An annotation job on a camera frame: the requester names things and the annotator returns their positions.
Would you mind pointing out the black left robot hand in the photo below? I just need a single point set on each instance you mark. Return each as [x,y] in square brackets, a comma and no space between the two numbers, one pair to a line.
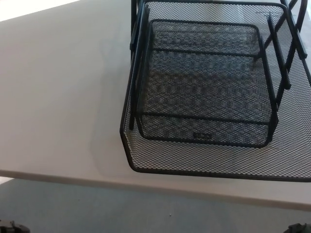
[14,228]

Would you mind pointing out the black mesh tray with label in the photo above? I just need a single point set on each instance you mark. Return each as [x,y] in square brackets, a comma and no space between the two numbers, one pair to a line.
[202,136]

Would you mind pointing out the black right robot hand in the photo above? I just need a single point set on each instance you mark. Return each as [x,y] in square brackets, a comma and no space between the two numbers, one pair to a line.
[300,228]

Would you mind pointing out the black mesh sliding drawer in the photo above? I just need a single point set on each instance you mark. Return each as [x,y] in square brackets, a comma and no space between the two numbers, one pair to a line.
[194,165]

